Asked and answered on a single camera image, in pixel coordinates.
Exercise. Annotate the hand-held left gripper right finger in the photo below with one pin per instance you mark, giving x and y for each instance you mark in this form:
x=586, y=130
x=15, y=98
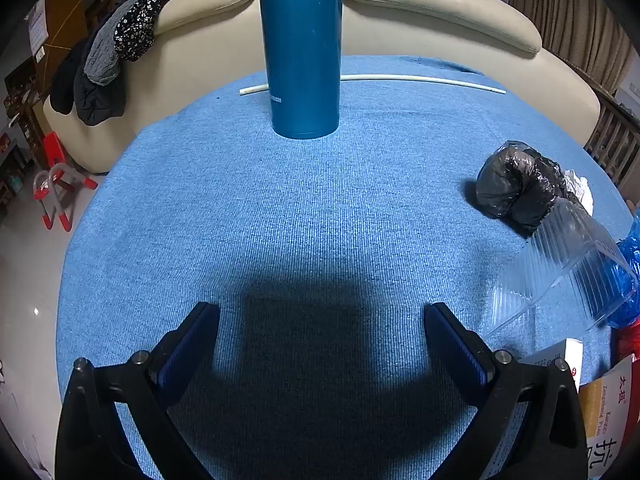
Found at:
x=452, y=345

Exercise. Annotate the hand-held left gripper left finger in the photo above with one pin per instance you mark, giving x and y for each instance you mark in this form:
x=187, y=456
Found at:
x=192, y=340

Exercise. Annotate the clear plastic container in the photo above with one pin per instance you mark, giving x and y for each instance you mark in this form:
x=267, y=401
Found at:
x=565, y=260

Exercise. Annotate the yellow and white medicine box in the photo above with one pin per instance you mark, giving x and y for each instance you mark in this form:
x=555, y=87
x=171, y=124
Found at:
x=610, y=410

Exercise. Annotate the black plastic bag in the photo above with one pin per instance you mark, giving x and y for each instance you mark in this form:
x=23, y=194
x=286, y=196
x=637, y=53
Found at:
x=510, y=180

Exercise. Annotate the red plastic bag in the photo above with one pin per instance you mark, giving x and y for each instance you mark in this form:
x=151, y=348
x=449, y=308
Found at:
x=627, y=345

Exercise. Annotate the blue plastic bag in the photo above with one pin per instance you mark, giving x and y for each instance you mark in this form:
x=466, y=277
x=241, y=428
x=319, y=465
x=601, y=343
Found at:
x=630, y=260

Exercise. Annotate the white tissue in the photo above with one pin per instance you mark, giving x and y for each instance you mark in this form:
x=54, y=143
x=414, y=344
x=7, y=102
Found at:
x=580, y=190

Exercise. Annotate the blue tablecloth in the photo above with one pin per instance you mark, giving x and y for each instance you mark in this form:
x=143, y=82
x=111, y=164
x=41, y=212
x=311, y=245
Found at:
x=300, y=210

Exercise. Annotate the red step stool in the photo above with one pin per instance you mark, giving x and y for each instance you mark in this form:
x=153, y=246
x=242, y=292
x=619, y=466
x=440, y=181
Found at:
x=55, y=147

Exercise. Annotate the black quilted jacket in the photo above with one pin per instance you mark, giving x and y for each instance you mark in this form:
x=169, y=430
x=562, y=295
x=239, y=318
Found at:
x=95, y=100

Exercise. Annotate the thin white rod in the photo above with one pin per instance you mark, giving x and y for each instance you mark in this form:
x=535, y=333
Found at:
x=425, y=77

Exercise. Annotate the cluttered wooden shelf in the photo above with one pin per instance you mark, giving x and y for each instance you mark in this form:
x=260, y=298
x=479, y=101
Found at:
x=17, y=110

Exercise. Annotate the grey garment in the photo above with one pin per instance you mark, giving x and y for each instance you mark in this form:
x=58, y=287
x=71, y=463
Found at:
x=102, y=57

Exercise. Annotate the blue thermos bottle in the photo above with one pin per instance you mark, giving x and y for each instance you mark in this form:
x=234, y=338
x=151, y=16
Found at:
x=302, y=60

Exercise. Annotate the cream leather sofa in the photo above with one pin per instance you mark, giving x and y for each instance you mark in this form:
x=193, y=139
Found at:
x=450, y=20

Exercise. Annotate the beige curtain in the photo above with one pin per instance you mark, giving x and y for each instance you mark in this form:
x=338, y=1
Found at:
x=575, y=20

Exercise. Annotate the white paper notice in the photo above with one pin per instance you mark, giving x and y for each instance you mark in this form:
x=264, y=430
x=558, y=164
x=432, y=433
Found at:
x=39, y=25

